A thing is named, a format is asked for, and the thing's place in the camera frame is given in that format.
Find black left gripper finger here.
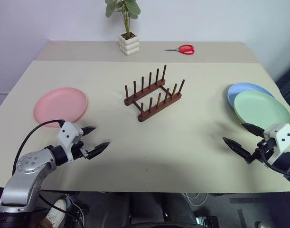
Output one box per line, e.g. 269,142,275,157
87,141,111,160
81,126,96,137

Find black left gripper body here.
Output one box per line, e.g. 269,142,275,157
70,135,94,161

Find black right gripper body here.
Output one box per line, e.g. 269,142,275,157
245,138,278,164

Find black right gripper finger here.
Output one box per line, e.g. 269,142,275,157
241,123,265,138
222,136,252,160

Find green plate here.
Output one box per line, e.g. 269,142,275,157
233,90,290,130

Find pink plate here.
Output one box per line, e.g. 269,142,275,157
33,87,89,129

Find blue plate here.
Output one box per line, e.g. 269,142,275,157
227,82,276,112

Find wooden dish rack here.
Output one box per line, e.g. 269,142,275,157
123,64,186,123

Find white shoe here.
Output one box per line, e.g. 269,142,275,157
45,199,68,227

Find green plant in white pot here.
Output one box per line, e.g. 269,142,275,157
104,0,141,56

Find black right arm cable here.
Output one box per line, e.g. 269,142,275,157
262,144,290,178

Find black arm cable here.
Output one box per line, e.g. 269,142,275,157
12,119,66,174
262,144,290,178

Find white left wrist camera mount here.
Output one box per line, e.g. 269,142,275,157
57,121,85,162

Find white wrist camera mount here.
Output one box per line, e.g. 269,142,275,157
57,121,85,162
263,123,290,153

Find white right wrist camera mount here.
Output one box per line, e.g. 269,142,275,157
263,123,290,153

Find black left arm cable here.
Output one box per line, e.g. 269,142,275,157
12,119,66,174

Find thin white cable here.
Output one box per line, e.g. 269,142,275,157
183,191,208,208

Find metal bracket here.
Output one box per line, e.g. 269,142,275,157
195,214,219,228

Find red handled scissors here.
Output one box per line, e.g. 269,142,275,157
163,44,196,56

